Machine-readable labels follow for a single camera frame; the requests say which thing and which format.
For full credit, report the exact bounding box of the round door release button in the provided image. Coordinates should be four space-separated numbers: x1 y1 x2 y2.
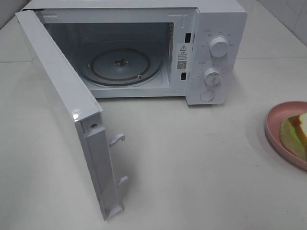
200 90 214 102

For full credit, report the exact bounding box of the white timer knob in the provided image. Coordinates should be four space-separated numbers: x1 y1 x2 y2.
203 68 221 86

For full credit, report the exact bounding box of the pink round plate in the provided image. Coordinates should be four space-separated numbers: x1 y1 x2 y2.
264 101 307 171

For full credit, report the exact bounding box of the toast sandwich with filling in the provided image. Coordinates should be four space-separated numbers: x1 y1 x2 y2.
280 113 307 161

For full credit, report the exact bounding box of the white microwave door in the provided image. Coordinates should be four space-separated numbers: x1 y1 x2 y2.
16 10 125 219

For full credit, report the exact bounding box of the glass microwave turntable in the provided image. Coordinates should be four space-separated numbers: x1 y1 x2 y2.
78 41 165 87

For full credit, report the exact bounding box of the white microwave oven body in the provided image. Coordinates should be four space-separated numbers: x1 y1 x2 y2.
20 0 247 105

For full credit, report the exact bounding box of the upper white power knob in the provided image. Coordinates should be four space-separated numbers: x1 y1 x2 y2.
209 35 230 58

